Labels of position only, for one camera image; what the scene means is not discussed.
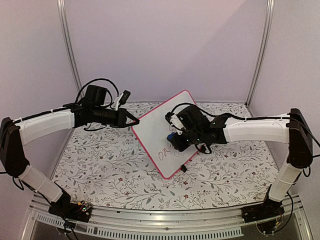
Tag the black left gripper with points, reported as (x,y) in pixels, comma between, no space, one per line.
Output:
(121,119)

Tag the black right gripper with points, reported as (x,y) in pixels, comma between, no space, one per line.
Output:
(181,146)

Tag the blue whiteboard eraser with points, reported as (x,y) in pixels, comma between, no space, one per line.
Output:
(170,137)

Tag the pink framed whiteboard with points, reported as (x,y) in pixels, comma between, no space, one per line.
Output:
(152,132)

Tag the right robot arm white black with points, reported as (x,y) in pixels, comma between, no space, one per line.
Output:
(194,129)

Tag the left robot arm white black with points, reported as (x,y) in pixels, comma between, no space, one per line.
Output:
(18,133)

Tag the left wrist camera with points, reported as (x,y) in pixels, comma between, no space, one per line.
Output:
(121,99)

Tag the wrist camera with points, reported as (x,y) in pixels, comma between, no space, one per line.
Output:
(121,99)
(174,121)

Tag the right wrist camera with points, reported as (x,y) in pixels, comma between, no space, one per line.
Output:
(174,121)

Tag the wire easel stand black tips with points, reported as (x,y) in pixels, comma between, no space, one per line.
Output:
(183,168)

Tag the front aluminium rail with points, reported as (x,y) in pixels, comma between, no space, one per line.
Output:
(108,223)

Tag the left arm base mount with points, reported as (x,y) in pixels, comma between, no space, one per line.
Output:
(64,208)

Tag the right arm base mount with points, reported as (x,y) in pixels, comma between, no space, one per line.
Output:
(268,215)

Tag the left aluminium frame post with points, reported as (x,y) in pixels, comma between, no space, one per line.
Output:
(61,7)

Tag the aluminium frame post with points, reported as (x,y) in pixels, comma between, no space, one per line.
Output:
(262,51)
(61,7)

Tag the right aluminium frame post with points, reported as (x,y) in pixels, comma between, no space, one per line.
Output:
(262,51)

